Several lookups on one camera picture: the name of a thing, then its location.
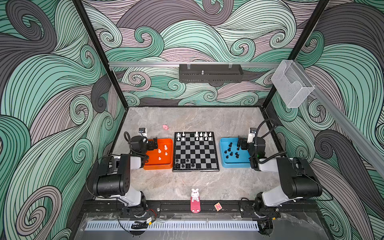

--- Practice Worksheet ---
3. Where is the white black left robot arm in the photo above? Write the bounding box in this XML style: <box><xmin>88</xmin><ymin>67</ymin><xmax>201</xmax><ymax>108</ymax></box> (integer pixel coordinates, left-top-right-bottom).
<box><xmin>92</xmin><ymin>132</ymin><xmax>158</xmax><ymax>212</ymax></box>

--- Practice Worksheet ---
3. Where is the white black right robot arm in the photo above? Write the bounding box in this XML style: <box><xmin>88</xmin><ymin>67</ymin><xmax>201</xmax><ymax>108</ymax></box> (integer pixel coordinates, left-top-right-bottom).
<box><xmin>237</xmin><ymin>119</ymin><xmax>323</xmax><ymax>212</ymax></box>

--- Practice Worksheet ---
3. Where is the black white chess board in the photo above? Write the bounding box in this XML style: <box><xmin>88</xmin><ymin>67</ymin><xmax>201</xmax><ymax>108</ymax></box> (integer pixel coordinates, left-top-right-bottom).
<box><xmin>173</xmin><ymin>132</ymin><xmax>220</xmax><ymax>172</ymax></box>

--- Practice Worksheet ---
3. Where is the orange plastic tray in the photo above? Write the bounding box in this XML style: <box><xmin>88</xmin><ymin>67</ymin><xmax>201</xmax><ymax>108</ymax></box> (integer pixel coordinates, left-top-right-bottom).
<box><xmin>144</xmin><ymin>139</ymin><xmax>174</xmax><ymax>170</ymax></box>

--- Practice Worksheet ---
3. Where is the blue plastic tray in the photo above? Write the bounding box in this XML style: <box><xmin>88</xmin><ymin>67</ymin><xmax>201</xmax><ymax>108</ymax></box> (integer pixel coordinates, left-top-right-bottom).
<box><xmin>219</xmin><ymin>138</ymin><xmax>251</xmax><ymax>169</ymax></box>

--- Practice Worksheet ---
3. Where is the small orange letter block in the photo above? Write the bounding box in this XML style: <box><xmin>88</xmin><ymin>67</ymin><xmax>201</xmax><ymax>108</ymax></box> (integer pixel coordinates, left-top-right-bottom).
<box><xmin>215</xmin><ymin>203</ymin><xmax>222</xmax><ymax>211</ymax></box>

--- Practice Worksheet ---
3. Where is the white rabbit figurine pink stand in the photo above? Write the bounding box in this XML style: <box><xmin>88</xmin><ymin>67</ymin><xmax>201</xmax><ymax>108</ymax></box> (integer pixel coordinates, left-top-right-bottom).
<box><xmin>190</xmin><ymin>189</ymin><xmax>201</xmax><ymax>213</ymax></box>

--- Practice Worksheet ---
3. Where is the clear acrylic wall holder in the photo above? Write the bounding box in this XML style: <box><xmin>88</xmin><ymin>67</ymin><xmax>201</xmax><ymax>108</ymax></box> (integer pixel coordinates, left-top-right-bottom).
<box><xmin>271</xmin><ymin>60</ymin><xmax>315</xmax><ymax>109</ymax></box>

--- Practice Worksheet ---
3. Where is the black perforated wall shelf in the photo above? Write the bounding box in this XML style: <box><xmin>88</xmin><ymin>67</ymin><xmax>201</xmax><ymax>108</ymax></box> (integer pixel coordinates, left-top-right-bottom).
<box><xmin>179</xmin><ymin>65</ymin><xmax>244</xmax><ymax>85</ymax></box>

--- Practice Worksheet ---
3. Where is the silver aluminium rail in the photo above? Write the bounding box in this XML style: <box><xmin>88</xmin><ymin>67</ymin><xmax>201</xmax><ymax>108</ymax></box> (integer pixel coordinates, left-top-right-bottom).
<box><xmin>108</xmin><ymin>61</ymin><xmax>280</xmax><ymax>69</ymax></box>

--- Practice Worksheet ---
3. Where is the white slotted cable duct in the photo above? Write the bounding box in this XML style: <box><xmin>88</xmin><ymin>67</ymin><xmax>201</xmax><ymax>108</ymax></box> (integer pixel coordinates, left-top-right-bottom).
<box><xmin>85</xmin><ymin>220</ymin><xmax>259</xmax><ymax>232</ymax></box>

